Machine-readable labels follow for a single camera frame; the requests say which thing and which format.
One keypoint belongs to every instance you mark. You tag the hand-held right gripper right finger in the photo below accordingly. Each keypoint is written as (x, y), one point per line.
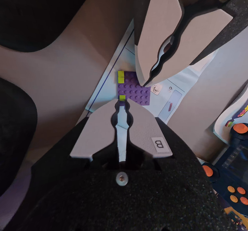
(145, 134)

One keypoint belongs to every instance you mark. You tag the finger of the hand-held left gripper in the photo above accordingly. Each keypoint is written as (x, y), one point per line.
(158, 27)
(195, 45)

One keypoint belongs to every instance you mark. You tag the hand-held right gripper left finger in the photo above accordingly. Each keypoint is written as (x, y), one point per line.
(93, 132)

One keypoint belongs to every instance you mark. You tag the purple studded brick plate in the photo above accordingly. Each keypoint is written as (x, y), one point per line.
(133, 93)

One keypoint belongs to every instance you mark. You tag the lime green brick tile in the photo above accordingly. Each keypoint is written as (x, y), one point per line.
(121, 73)
(122, 98)
(121, 80)

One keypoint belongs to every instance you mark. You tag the open white instruction booklet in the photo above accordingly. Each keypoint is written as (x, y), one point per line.
(105, 91)

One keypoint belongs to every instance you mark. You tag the black rounded pad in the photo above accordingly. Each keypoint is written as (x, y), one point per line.
(15, 130)
(29, 12)

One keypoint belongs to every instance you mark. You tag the large instruction booklet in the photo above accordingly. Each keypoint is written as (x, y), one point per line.
(222, 118)

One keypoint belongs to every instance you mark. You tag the toy brick set box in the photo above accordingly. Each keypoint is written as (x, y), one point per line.
(232, 163)

